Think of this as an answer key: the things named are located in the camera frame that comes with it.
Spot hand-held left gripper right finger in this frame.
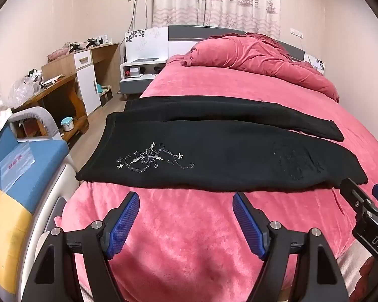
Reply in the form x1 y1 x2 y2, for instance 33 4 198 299
232 192 350 302

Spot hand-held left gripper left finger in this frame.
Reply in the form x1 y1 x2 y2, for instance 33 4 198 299
20 191 141 302

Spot black embroidered pants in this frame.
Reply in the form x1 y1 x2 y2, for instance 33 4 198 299
76 98 368 194

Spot pink fleece bed sheet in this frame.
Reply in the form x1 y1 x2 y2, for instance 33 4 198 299
60 53 378 302

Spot blue cushioned chair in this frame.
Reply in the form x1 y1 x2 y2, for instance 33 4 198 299
0 106 93 290

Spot clear zip bag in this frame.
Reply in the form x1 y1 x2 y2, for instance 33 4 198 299
0 141 35 193

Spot white grey nightstand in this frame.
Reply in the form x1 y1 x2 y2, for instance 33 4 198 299
119 27 169 98
309 55 326 76

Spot wooden desk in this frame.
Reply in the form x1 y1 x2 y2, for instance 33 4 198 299
11 73 90 142

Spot white papers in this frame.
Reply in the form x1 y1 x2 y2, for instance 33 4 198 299
39 74 65 89

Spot wooden cabinet with white door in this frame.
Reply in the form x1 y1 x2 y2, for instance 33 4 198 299
42 42 120 115

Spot pink duvet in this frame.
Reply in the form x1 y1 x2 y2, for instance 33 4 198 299
180 33 340 103

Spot clear plastic bag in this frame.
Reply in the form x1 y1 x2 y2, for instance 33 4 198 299
8 75 40 103

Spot pink ruffled pouch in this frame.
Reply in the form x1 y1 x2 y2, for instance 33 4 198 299
48 49 69 62

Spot grey bed headboard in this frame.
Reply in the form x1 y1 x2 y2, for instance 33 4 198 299
168 25 304 62

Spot ship print curtain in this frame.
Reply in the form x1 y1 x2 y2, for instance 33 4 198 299
152 0 282 38

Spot white cable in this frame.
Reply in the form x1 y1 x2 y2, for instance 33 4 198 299
300 35 314 64

